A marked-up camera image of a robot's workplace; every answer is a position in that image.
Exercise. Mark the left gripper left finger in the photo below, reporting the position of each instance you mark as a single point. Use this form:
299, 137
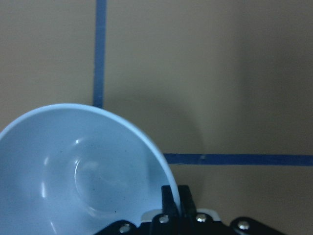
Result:
169, 207

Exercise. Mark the blue bowl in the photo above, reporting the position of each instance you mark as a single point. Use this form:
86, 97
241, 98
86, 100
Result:
71, 169

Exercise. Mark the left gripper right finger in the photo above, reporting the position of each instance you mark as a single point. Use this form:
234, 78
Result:
187, 205

